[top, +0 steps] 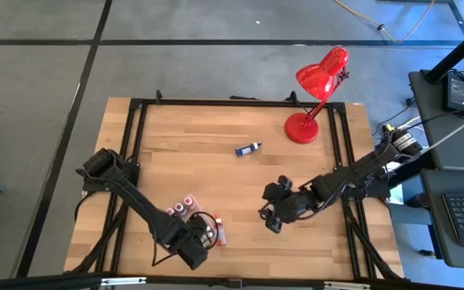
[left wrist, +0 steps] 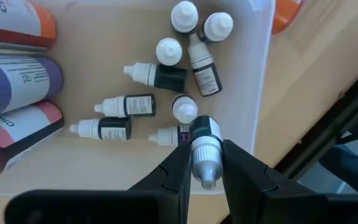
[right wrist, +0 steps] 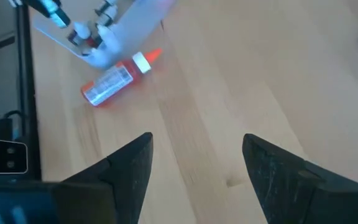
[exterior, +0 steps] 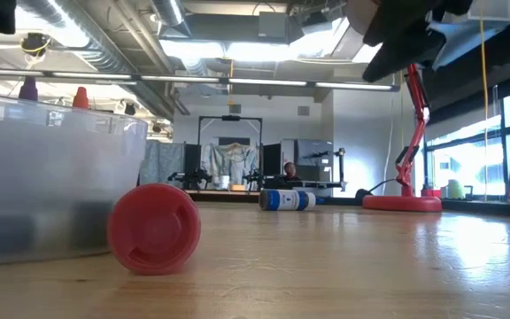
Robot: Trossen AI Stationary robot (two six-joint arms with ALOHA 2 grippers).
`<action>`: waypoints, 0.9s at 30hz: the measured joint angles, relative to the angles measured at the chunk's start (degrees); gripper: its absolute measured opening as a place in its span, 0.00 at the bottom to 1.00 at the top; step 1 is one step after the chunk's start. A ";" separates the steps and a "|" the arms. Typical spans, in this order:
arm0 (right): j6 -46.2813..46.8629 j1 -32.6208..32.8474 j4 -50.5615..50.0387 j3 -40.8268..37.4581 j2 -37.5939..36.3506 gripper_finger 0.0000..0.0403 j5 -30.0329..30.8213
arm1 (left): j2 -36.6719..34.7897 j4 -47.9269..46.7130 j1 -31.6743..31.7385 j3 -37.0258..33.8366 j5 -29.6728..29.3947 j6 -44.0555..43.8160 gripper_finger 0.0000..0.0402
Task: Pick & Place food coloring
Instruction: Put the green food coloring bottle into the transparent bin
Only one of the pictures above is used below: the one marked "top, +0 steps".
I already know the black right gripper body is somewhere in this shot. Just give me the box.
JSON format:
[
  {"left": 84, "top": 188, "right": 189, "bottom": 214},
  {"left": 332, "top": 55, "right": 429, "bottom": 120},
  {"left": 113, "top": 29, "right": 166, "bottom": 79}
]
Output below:
[{"left": 267, "top": 175, "right": 297, "bottom": 234}]

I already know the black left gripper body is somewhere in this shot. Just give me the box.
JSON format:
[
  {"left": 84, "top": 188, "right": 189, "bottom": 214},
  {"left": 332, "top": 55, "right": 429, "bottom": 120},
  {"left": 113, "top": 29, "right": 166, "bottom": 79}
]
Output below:
[{"left": 175, "top": 215, "right": 211, "bottom": 271}]

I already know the large orange-banded coloring bottle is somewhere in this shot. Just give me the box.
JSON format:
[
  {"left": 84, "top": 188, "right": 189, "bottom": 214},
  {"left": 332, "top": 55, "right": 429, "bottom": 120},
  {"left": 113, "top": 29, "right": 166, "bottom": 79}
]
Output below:
[{"left": 213, "top": 213, "right": 228, "bottom": 247}]

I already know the large blue food coloring bottle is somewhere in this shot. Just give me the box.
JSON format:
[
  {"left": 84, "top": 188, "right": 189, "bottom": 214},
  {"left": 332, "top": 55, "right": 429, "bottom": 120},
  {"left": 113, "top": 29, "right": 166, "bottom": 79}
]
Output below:
[{"left": 234, "top": 141, "right": 263, "bottom": 158}]

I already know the clear plastic storage bin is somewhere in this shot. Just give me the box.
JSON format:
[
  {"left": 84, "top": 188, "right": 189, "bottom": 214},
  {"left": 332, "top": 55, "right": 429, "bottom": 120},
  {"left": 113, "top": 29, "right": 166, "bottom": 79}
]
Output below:
[{"left": 165, "top": 193, "right": 219, "bottom": 255}]

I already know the black rig crossbeam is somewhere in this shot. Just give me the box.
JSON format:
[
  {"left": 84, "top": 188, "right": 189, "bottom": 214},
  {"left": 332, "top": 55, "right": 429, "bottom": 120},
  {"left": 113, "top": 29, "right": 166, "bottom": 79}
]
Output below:
[{"left": 0, "top": 272, "right": 464, "bottom": 290}]

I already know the red desk lamp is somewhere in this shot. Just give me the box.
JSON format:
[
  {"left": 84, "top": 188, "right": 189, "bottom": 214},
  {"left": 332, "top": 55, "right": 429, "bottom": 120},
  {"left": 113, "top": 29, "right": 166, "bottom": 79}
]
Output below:
[{"left": 284, "top": 46, "right": 350, "bottom": 145}]

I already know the gray side desk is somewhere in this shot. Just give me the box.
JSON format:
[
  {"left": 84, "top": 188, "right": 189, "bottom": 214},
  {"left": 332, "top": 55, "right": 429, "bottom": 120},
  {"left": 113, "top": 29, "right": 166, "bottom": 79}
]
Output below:
[
  {"left": 408, "top": 68, "right": 464, "bottom": 172},
  {"left": 419, "top": 168, "right": 464, "bottom": 270}
]

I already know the black power adapter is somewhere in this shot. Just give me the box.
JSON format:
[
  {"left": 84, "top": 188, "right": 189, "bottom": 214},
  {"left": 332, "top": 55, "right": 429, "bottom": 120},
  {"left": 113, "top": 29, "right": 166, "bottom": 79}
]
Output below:
[{"left": 441, "top": 71, "right": 464, "bottom": 114}]

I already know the black metal pole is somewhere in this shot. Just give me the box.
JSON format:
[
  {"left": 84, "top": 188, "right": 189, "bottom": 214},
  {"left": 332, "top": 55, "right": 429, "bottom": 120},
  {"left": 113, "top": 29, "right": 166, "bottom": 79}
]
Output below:
[{"left": 422, "top": 19, "right": 464, "bottom": 85}]

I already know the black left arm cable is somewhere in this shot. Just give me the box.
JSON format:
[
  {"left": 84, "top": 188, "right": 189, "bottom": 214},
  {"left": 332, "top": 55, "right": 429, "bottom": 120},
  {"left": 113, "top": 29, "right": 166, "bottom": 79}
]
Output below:
[{"left": 193, "top": 211, "right": 220, "bottom": 251}]

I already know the silver metal bracket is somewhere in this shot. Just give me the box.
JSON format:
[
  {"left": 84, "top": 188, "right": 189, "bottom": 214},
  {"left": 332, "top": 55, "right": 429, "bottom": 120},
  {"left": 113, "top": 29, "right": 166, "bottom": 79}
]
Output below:
[
  {"left": 323, "top": 280, "right": 372, "bottom": 290},
  {"left": 100, "top": 276, "right": 147, "bottom": 288}
]

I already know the black metal table frame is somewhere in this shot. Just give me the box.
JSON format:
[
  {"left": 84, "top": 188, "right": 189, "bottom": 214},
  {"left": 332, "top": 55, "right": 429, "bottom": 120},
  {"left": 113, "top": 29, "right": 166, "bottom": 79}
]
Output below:
[{"left": 64, "top": 89, "right": 404, "bottom": 283}]

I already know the black floor cable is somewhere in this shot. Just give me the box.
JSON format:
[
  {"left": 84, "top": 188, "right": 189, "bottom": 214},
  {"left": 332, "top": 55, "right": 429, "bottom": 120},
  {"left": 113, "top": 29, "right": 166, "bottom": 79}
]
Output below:
[{"left": 371, "top": 96, "right": 416, "bottom": 136}]

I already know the white cable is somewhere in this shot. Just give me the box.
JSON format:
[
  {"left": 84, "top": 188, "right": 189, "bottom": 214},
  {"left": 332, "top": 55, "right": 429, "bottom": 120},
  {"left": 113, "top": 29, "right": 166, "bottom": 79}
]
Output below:
[{"left": 400, "top": 108, "right": 464, "bottom": 154}]

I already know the yellow cable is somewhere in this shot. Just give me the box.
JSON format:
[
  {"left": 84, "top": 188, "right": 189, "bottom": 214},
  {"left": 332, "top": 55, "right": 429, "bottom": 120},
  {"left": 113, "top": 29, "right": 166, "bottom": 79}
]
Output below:
[{"left": 331, "top": 0, "right": 437, "bottom": 44}]

